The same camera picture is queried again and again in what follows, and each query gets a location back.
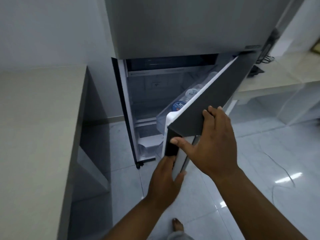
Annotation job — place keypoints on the person's left hand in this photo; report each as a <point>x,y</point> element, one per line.
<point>162,187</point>

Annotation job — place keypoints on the person's right hand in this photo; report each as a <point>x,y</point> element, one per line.
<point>215,147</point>

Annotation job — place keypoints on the person's right thumb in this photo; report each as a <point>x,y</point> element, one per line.
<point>183,146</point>

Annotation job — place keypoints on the person's left thumb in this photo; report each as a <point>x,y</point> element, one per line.
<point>180,177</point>

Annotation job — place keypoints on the grey refrigerator door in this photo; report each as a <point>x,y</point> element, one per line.
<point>212,97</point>

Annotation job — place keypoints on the person's left forearm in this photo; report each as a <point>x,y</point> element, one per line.
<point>140,219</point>

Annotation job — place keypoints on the person's right forearm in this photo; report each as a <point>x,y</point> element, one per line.
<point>255,204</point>

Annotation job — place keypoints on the clear crisper drawer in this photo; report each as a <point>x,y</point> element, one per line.
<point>148,149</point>

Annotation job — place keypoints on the blue label water bottle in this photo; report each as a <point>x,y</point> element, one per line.
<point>178,105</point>

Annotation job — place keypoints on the glass refrigerator shelf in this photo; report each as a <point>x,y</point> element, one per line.
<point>145,119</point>

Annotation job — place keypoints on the person's foot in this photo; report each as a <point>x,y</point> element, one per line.
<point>177,225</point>

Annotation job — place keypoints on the clear water bottle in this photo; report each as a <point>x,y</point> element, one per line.
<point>191,92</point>
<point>211,75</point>

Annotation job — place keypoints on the grey trouser leg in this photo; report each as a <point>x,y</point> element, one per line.
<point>173,236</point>

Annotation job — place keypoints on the grey refrigerator body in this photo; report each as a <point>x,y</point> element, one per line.
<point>147,79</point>

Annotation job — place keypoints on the light stone counter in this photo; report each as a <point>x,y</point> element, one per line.
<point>282,77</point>

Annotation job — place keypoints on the grey freezer door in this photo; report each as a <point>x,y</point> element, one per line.
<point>180,24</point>

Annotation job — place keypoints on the black upright appliance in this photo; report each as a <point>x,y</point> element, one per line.
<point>268,44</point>

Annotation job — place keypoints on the beige cabinet counter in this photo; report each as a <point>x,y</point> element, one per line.
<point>37,147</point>

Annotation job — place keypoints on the yellow object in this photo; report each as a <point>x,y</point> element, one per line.
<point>316,46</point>

